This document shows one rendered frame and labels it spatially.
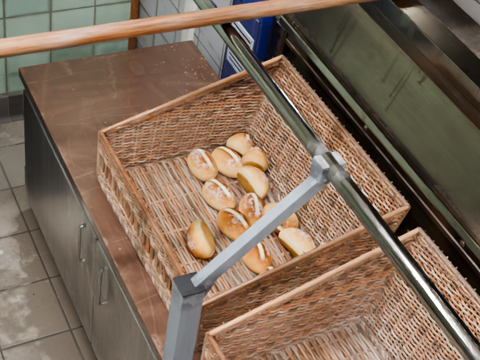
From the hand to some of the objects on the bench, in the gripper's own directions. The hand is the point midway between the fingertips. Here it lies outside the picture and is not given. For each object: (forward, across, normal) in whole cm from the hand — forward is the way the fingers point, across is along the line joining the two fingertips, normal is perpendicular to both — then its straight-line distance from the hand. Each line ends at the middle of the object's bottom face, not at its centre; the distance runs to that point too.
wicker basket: (+7, +91, -29) cm, 96 cm away
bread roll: (-10, +89, -44) cm, 100 cm away
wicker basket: (+67, +91, -29) cm, 117 cm away
